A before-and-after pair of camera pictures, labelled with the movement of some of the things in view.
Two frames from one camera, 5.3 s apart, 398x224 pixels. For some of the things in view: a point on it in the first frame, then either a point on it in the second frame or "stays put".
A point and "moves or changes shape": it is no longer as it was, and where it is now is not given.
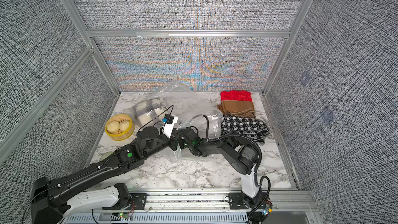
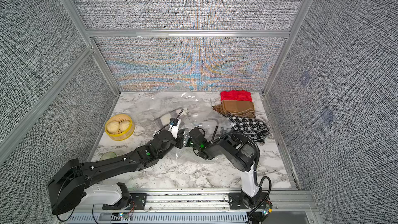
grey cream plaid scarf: [150, 112] to [164, 121]
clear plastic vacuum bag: [192, 111] moves or changes shape
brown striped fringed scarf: [240, 108] stays put
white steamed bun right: [124, 125] stays put
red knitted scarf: [236, 95] stays put
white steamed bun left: [113, 126] stays put
